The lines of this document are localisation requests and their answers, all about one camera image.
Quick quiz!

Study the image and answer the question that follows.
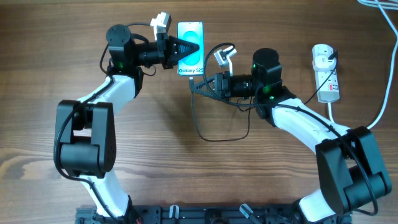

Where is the cyan screen smartphone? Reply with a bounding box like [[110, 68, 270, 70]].
[[177, 21, 204, 77]]

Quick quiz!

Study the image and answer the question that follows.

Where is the black usb charging cable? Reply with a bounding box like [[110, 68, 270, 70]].
[[188, 49, 340, 142]]

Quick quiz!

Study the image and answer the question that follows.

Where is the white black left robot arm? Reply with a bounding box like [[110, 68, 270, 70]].
[[53, 21, 204, 223]]

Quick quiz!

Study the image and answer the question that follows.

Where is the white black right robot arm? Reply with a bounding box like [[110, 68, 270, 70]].
[[190, 48, 392, 223]]

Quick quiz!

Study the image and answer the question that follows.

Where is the white usb charger plug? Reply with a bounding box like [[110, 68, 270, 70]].
[[312, 55, 336, 72]]

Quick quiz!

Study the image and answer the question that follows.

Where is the white power strip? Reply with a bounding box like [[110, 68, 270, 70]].
[[312, 44, 340, 103]]

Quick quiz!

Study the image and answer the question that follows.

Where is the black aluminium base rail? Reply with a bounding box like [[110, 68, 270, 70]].
[[75, 203, 299, 224]]

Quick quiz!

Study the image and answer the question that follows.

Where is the white power strip cord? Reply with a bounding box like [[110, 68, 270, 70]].
[[326, 0, 398, 131]]

